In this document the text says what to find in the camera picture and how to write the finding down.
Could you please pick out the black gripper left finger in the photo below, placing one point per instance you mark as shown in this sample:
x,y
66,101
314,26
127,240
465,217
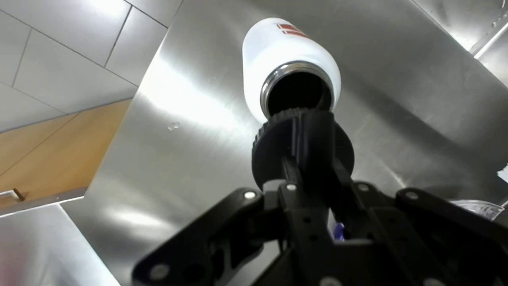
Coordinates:
x,y
211,232

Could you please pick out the wooden cabinet front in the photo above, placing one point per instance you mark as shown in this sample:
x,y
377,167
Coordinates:
x,y
52,153

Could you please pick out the white bottle with red logo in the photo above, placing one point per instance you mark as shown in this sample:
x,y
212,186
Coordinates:
x,y
274,48

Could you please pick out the blue plastic package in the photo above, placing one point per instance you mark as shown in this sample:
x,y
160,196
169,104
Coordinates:
x,y
338,231

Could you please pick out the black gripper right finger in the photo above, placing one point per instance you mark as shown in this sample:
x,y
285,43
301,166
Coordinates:
x,y
449,232

